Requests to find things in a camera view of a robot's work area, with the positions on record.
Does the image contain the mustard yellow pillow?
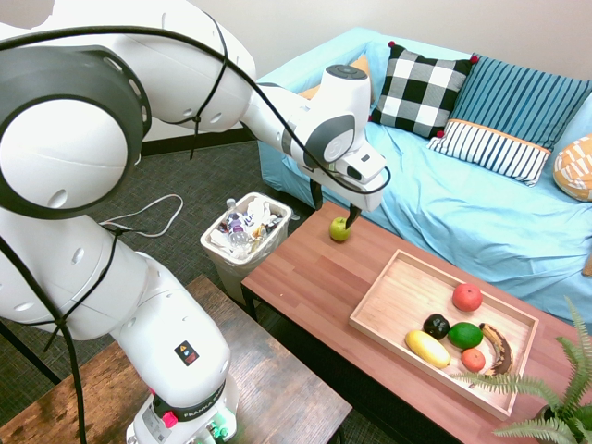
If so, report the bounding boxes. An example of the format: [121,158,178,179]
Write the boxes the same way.
[297,55,374,102]

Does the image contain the clear plastic bottle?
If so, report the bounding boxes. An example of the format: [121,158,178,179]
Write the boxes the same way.
[224,198,253,247]

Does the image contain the small orange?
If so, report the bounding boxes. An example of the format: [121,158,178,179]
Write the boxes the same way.
[461,347,487,374]

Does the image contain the yellow mango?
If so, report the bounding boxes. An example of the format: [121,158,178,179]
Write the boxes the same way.
[404,329,452,370]

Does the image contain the rustic brown robot table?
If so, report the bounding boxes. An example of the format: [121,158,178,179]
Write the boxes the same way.
[0,274,354,444]

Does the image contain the black avocado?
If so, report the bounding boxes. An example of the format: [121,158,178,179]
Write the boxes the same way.
[422,313,450,340]

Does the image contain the yellow white patterned pillow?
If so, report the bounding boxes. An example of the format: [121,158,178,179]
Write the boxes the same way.
[552,133,592,203]

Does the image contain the navy white striped pillow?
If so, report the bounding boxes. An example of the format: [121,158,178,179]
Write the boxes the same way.
[425,118,553,188]

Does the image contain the light blue covered sofa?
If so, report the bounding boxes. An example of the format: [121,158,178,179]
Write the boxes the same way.
[255,26,592,325]

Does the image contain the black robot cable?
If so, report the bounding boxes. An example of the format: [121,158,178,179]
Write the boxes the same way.
[0,8,392,444]

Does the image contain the green apple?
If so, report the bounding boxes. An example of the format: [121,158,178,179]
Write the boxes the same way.
[328,216,352,243]

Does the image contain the large red-orange grapefruit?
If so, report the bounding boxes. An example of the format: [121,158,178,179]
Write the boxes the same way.
[451,282,484,313]

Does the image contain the overripe brown banana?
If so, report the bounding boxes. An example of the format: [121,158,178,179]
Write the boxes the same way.
[477,322,515,376]

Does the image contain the white power cord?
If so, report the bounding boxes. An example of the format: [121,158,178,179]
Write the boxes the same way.
[98,193,184,239]

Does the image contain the wooden tray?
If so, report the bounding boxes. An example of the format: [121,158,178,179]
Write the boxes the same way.
[348,249,540,422]

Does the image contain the black white checkered pillow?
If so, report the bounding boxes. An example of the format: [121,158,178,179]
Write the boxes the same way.
[369,40,480,141]

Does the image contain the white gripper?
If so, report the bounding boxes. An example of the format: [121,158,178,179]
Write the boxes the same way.
[300,164,388,230]

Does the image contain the reddish wooden coffee table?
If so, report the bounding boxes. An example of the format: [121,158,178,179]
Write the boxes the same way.
[240,200,592,444]

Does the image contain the white trash bin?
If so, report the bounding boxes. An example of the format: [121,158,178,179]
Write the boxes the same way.
[199,191,294,307]

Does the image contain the green fern plant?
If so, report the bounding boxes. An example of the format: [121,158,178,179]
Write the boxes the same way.
[449,295,592,444]

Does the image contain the blue striped pillow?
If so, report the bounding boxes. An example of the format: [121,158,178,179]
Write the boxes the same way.
[447,54,592,153]

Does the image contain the green lime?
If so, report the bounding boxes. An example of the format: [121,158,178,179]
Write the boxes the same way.
[447,322,485,350]

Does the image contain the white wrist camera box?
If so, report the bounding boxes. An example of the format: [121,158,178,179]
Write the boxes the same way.
[340,146,389,184]

